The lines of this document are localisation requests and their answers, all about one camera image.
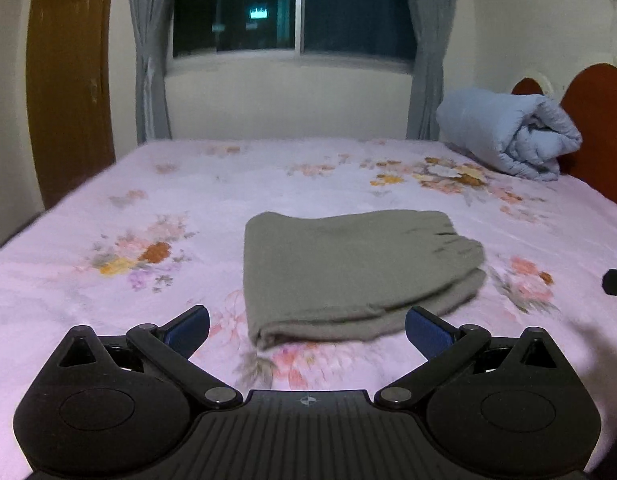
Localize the grey pants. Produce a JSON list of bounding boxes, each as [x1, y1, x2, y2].
[[243, 209, 487, 350]]

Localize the red wooden headboard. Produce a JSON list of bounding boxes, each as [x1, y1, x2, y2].
[[510, 52, 617, 212]]

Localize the left grey curtain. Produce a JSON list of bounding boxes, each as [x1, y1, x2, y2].
[[130, 0, 174, 144]]

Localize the pink floral bed sheet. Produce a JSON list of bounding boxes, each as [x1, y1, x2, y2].
[[0, 139, 617, 479]]

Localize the brown wooden door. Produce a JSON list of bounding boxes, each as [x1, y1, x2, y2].
[[25, 0, 115, 209]]

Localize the window with white frame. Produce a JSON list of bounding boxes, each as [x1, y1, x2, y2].
[[172, 0, 416, 63]]

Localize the grey curtain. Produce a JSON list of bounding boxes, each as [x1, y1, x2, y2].
[[130, 0, 174, 144], [406, 0, 457, 141]]

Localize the right grey curtain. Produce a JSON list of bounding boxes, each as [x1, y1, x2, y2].
[[406, 0, 457, 141]]

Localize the blue rolled duvet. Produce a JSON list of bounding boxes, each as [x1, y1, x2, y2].
[[435, 88, 582, 181]]

